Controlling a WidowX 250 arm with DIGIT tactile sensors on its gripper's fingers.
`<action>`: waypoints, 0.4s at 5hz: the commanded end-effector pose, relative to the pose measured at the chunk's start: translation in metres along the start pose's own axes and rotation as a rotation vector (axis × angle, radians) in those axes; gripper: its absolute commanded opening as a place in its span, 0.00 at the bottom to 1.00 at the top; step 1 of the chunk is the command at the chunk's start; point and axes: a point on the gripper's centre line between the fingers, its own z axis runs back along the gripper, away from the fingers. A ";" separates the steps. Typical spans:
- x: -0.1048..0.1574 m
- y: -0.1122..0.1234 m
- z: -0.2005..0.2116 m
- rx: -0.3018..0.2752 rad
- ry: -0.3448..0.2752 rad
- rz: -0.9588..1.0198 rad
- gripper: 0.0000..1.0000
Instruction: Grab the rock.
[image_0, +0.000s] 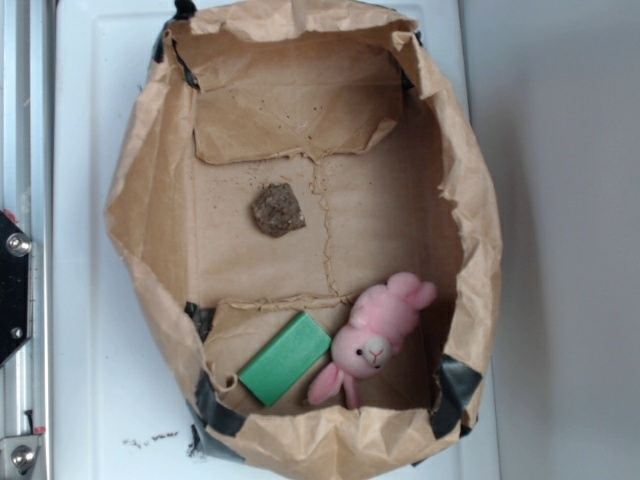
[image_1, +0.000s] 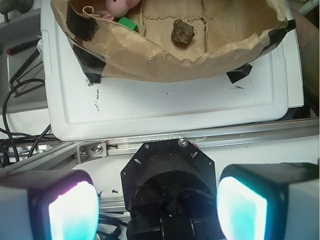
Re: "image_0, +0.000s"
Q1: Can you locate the brown grey rock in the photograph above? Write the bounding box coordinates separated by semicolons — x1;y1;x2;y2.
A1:
251;183;306;238

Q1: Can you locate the silver corner bracket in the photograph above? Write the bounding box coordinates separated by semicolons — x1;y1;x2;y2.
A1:
1;435;46;480

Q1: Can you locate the pink plush bunny toy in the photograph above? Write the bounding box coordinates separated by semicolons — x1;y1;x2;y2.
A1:
307;272;437;409

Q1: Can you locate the black mounting plate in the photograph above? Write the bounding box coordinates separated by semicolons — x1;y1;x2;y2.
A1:
0;211;33;367

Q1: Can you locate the green rectangular block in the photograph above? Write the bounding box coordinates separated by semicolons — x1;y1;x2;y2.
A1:
238;311;332;407

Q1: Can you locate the brown paper-lined cardboard box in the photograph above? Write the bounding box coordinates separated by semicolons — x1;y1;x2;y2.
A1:
105;1;502;479

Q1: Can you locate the aluminium frame rail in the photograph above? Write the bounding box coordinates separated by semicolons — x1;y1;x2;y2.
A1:
1;1;56;479

